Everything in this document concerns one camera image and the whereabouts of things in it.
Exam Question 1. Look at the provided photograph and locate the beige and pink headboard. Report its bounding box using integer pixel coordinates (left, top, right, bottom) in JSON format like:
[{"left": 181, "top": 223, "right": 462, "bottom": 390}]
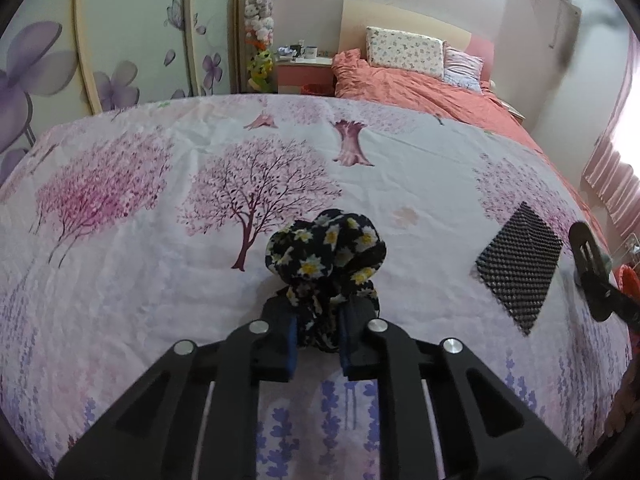
[{"left": 340, "top": 0, "right": 496, "bottom": 88}]

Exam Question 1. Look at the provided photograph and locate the pink striped pillow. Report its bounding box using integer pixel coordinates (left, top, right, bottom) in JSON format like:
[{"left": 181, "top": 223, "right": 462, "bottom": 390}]
[{"left": 442, "top": 46, "right": 486, "bottom": 92}]

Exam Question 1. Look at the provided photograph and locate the floral pillow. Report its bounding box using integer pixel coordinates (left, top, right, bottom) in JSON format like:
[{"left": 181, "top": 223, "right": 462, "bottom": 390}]
[{"left": 366, "top": 26, "right": 446, "bottom": 81}]

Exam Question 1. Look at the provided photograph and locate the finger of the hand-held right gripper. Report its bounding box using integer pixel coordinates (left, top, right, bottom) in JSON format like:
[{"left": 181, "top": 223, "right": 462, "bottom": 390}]
[{"left": 569, "top": 221, "right": 640, "bottom": 333}]

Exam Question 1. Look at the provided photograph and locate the flower print wardrobe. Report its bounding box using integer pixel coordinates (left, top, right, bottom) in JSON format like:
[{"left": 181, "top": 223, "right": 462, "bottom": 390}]
[{"left": 0, "top": 0, "right": 246, "bottom": 186}]

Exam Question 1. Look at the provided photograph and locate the black floral scrunchie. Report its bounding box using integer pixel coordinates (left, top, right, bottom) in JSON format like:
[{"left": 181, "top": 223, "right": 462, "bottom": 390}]
[{"left": 265, "top": 208, "right": 388, "bottom": 356}]

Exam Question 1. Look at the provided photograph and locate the black mesh mat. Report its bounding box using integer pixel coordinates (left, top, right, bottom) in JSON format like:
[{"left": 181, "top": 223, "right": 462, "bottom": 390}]
[{"left": 470, "top": 201, "right": 565, "bottom": 337}]

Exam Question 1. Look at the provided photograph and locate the yellow green plush toy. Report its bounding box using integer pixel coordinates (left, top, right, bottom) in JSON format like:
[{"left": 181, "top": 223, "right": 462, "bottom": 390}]
[{"left": 250, "top": 50, "right": 276, "bottom": 92}]

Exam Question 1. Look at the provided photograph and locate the tree print sheet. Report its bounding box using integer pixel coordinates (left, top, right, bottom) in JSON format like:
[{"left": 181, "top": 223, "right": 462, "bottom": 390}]
[{"left": 0, "top": 92, "right": 633, "bottom": 480}]

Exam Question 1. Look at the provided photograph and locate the pink nightstand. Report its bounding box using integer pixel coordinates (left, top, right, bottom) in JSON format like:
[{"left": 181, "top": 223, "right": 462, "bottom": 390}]
[{"left": 276, "top": 55, "right": 335, "bottom": 96}]

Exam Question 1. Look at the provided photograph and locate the orange lattice basket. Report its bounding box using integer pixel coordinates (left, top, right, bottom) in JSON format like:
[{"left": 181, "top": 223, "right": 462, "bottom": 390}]
[{"left": 617, "top": 264, "right": 640, "bottom": 293}]

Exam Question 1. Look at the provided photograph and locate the coral duvet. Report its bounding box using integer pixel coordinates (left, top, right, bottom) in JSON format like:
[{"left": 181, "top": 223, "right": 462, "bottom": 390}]
[{"left": 332, "top": 49, "right": 608, "bottom": 241}]

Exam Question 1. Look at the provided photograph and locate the pink curtain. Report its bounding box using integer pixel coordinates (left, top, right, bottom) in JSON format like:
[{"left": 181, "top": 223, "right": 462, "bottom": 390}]
[{"left": 582, "top": 60, "right": 640, "bottom": 241}]

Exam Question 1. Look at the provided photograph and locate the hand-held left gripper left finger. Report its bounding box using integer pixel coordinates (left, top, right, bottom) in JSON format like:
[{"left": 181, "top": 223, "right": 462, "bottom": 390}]
[{"left": 55, "top": 297, "right": 301, "bottom": 480}]

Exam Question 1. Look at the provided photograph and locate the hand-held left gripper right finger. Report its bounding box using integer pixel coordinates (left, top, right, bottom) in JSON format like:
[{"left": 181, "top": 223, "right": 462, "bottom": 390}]
[{"left": 339, "top": 300, "right": 583, "bottom": 480}]

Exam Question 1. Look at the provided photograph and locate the clear tube of plush toys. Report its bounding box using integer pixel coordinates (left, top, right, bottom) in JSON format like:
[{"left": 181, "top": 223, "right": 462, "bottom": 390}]
[{"left": 243, "top": 0, "right": 277, "bottom": 93}]

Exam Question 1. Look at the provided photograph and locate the beige bedside table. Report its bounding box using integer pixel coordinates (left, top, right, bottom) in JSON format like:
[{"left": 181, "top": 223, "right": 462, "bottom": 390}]
[{"left": 487, "top": 80, "right": 526, "bottom": 123}]

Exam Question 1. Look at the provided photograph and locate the white air conditioner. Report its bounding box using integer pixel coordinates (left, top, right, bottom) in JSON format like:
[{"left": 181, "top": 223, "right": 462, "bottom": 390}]
[{"left": 510, "top": 0, "right": 583, "bottom": 51}]

